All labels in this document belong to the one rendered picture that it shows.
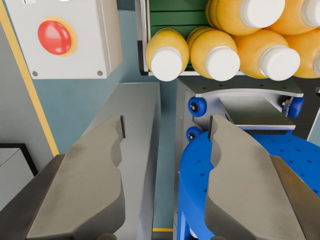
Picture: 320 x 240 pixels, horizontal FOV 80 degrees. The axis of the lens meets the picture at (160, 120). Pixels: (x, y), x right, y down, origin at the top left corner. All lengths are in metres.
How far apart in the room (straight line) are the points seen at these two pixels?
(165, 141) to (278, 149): 1.29
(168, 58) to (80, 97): 1.38
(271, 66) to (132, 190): 0.46
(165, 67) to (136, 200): 0.39
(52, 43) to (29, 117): 1.65
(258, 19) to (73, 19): 0.20
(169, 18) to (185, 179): 0.31
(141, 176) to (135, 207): 0.11
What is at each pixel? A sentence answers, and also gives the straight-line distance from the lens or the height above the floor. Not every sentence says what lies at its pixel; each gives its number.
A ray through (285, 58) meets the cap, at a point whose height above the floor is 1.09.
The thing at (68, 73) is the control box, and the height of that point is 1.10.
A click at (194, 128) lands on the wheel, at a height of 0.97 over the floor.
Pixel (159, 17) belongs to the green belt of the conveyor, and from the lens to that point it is 0.44.
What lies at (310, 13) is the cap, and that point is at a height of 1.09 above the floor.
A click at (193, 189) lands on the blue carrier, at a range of 0.30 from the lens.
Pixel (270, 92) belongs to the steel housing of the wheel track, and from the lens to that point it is 0.47.
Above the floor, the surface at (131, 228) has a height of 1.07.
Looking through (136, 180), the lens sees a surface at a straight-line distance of 0.60.
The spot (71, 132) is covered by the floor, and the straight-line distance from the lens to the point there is 1.79.
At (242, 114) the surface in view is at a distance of 0.39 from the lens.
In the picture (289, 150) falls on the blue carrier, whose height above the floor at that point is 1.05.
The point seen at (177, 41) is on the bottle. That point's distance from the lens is 0.28.
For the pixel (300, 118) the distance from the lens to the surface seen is 1.62.
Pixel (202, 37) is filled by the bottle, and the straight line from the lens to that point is 0.31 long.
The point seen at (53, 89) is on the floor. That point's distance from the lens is 1.66.
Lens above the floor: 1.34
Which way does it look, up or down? 61 degrees down
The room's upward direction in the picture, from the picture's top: 175 degrees counter-clockwise
